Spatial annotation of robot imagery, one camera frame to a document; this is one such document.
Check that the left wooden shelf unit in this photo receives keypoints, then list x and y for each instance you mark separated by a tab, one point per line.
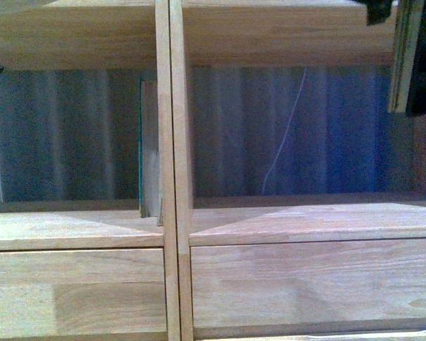
95	35

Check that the wooden shelf unit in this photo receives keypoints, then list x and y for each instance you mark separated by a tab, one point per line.
280	34
95	35

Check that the right wooden shelf unit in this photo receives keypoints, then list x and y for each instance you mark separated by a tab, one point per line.
280	34

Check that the grey-blue curtain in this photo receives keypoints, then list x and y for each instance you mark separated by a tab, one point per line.
73	135

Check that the upright green-covered book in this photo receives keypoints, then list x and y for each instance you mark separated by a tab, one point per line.
149	178

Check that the left upper wooden drawer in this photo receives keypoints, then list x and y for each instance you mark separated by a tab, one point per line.
77	293

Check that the wooden drawer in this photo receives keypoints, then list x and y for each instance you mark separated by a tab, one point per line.
77	293
307	284

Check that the right upper wooden drawer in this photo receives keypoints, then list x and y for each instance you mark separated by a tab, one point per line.
307	284

